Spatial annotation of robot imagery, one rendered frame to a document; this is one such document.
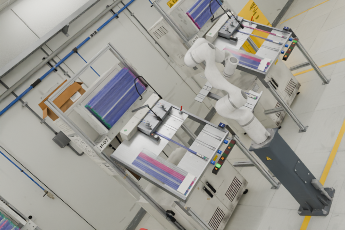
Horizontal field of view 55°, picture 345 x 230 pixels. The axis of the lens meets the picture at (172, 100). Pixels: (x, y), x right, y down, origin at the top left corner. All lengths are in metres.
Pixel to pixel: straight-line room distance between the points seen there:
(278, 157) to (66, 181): 2.60
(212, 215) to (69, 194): 1.84
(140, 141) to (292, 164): 1.19
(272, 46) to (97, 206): 2.73
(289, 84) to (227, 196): 1.56
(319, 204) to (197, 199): 0.96
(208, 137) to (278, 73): 1.46
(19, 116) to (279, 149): 2.88
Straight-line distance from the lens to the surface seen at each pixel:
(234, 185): 3.25
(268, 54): 3.51
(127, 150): 2.78
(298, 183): 2.58
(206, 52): 2.21
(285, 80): 4.01
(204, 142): 2.75
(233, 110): 2.28
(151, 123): 2.81
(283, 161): 2.46
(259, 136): 2.37
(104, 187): 4.34
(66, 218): 4.22
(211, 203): 3.07
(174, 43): 3.64
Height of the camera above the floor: 1.89
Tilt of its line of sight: 14 degrees down
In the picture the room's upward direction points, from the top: 42 degrees counter-clockwise
